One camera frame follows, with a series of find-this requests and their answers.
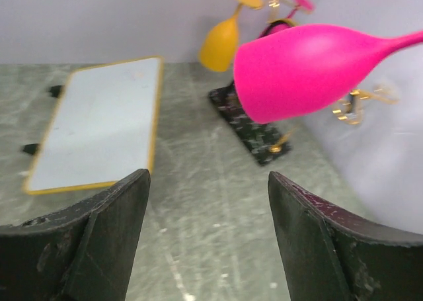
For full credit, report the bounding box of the yellow framed whiteboard tablet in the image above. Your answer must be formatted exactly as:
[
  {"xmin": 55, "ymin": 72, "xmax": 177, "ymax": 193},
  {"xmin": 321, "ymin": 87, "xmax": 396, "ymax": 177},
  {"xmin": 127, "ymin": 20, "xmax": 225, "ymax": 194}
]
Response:
[{"xmin": 22, "ymin": 56, "xmax": 164, "ymax": 195}]

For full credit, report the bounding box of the gold black wine glass rack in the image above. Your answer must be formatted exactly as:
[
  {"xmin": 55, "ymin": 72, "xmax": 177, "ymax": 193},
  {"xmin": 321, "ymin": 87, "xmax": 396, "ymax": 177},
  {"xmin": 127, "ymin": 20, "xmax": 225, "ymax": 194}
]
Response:
[{"xmin": 208, "ymin": 4, "xmax": 399, "ymax": 166}]

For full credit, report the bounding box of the back yellow wine glass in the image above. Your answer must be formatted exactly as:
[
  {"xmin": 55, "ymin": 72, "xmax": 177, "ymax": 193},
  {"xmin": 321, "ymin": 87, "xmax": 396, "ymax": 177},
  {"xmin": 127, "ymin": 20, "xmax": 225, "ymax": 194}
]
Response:
[{"xmin": 198, "ymin": 0, "xmax": 263, "ymax": 72}]

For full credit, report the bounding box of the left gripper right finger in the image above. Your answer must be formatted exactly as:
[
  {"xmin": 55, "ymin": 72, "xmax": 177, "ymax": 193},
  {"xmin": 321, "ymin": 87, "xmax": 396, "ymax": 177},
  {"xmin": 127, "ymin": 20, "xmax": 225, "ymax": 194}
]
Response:
[{"xmin": 268, "ymin": 171, "xmax": 422, "ymax": 301}]

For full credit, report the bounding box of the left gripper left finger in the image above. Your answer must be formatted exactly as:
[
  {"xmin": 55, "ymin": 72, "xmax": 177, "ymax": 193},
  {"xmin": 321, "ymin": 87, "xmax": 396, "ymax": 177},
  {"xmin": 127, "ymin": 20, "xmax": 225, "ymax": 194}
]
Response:
[{"xmin": 1, "ymin": 169, "xmax": 151, "ymax": 301}]

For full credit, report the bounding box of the pink wine glass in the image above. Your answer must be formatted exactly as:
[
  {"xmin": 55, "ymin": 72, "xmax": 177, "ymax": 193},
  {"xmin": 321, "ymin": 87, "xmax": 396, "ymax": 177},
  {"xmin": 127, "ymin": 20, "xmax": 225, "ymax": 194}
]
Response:
[
  {"xmin": 233, "ymin": 24, "xmax": 422, "ymax": 124},
  {"xmin": 259, "ymin": 0, "xmax": 315, "ymax": 38}
]

